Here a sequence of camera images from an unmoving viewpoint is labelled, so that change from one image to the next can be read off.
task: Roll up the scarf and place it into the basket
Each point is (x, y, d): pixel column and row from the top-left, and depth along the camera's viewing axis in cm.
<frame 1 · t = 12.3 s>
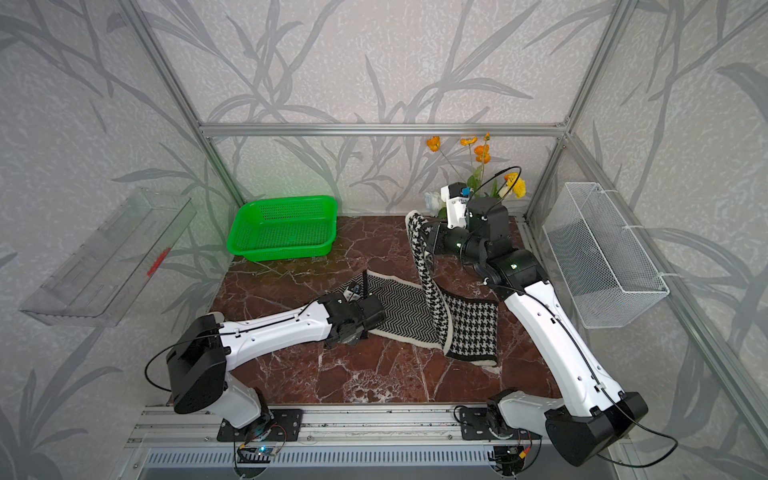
left hand: (337, 327, 82), fingers open
right hand: (416, 226, 66), fingers closed
black white patterned scarf: (421, 314, 95), on the table
green plastic basket: (284, 228, 118), on the table
red item in tray: (158, 261, 69), point 32 cm above the table

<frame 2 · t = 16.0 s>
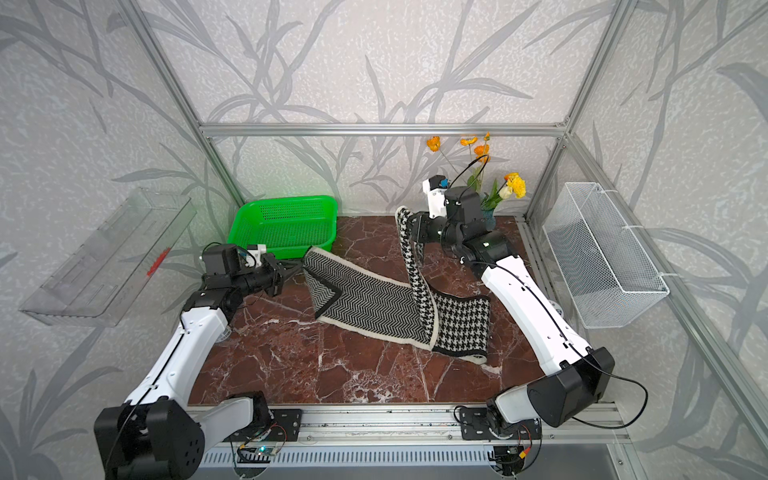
left hand: (301, 263, 77), fingers closed
right hand: (405, 217, 72), fingers closed
black white patterned scarf: (350, 288, 97), point 4 cm above the table
the other named things where they were.

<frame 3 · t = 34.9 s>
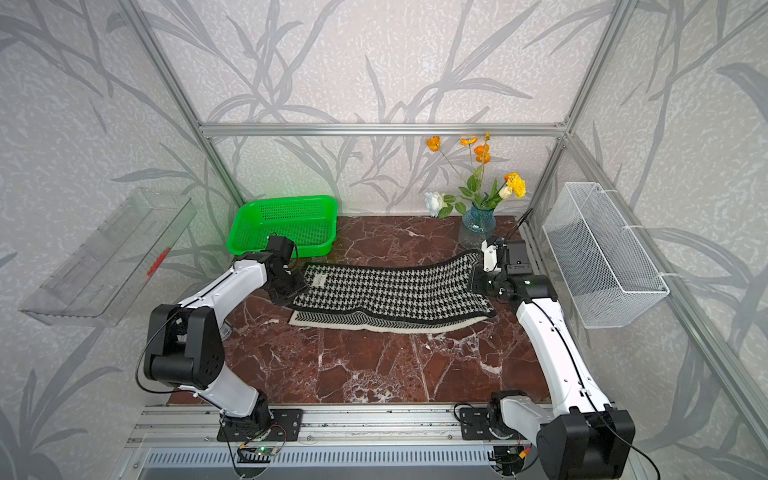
left hand: (301, 291, 91), fingers open
right hand: (470, 276, 80), fingers closed
black white patterned scarf: (355, 296, 98), on the table
the other named things where they were.

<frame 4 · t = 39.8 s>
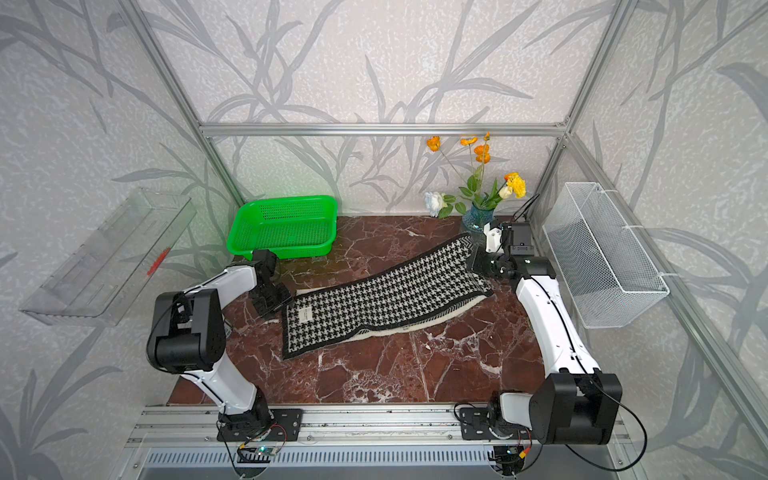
left hand: (286, 306, 94), fingers open
right hand: (467, 257, 81), fingers closed
black white patterned scarf: (433, 285, 91), point 10 cm above the table
the other named things where they were.

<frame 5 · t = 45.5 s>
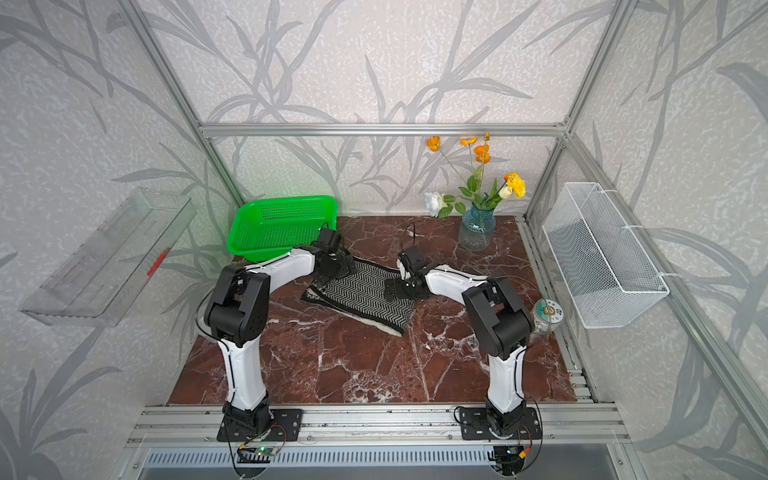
left hand: (347, 272, 101), fingers open
right hand: (396, 292, 97), fingers open
black white patterned scarf: (360, 295, 97), point 3 cm above the table
small tin can right: (553, 307, 88), point 9 cm above the table
the other named things where they were.

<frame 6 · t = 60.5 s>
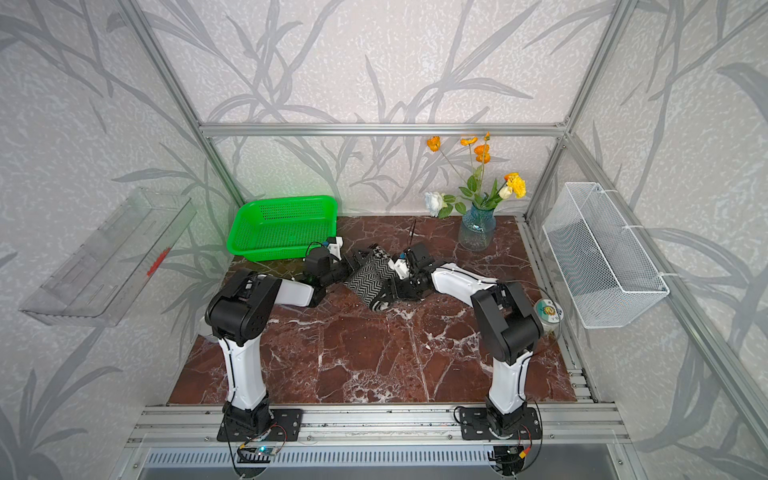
left hand: (367, 257, 97), fingers open
right hand: (385, 295, 91), fingers open
black white patterned scarf: (368, 278, 95), point 8 cm above the table
the other named things where they were.

